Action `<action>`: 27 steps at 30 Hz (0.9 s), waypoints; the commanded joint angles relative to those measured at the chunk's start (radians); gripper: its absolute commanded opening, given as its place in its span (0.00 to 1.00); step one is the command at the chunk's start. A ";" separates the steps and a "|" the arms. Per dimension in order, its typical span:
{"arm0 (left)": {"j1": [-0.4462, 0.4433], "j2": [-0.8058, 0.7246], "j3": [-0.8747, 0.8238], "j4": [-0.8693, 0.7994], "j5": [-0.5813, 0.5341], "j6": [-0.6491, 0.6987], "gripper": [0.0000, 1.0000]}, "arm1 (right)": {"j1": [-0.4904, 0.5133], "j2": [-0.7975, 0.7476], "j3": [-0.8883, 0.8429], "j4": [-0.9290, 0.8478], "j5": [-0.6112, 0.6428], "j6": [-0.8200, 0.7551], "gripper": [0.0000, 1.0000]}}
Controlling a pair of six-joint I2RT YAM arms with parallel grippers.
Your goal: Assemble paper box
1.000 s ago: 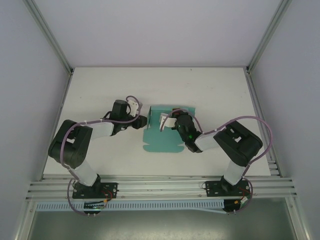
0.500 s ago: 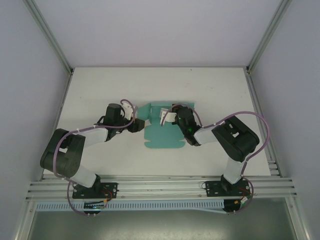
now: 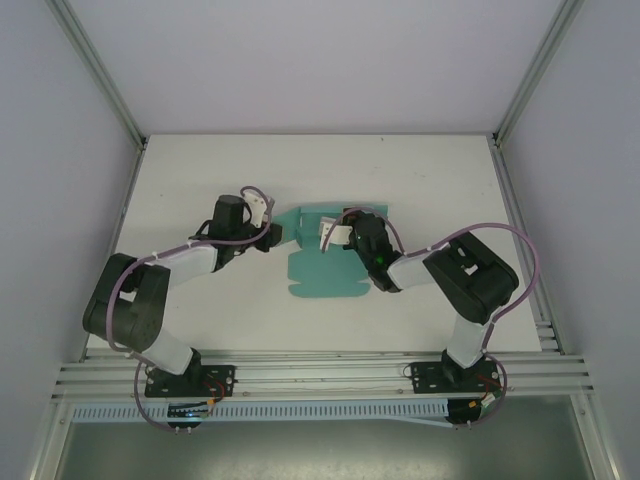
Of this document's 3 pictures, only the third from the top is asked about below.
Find teal corrugated paper box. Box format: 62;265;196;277
273;202;391;301

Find black connector block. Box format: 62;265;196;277
447;399;494;430
167;403;204;432

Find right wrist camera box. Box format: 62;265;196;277
318;215;354;247

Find aluminium table edge rail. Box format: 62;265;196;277
77;139;149;364
489;142;569;356

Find aluminium mounting rail beam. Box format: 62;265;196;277
52;349;594;401

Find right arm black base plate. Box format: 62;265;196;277
408;360;501;396

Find red black power wires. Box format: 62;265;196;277
202;379;226;407
469;374;506;409

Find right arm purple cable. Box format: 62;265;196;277
319;212;544;430

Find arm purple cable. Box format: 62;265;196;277
106;185;277;434
319;212;544;430

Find white slotted cable duct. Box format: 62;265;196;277
71;397;454;426

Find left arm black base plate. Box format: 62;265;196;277
144;364;237;399

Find aluminium frame post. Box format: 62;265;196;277
491;0;589;147
48;0;149;151

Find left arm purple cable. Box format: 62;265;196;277
106;185;277;434

